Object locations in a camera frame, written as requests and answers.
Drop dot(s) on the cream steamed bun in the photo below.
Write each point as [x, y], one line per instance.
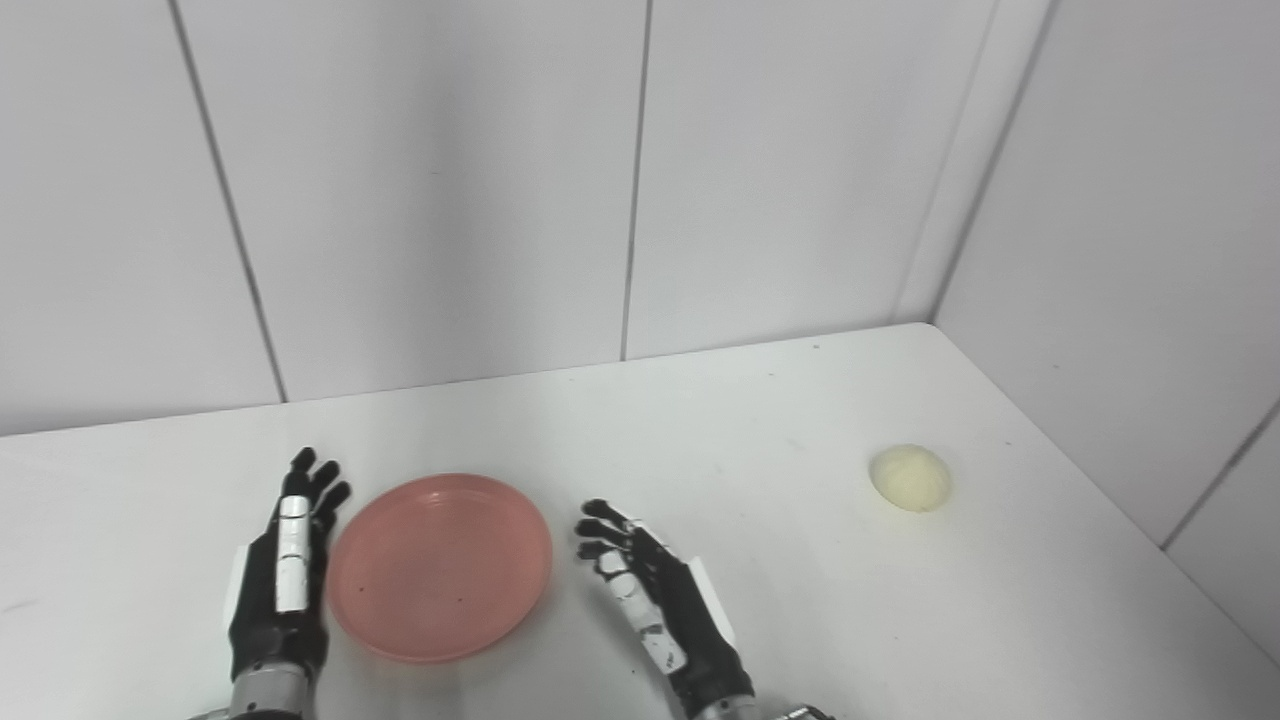
[911, 478]

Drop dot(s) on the pink round plate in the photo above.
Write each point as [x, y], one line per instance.
[440, 567]

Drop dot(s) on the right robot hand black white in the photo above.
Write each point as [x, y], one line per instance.
[660, 600]

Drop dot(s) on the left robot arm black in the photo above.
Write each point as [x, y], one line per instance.
[262, 697]

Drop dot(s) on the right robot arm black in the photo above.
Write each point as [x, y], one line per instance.
[735, 708]

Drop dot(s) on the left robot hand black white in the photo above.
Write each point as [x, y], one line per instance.
[280, 590]

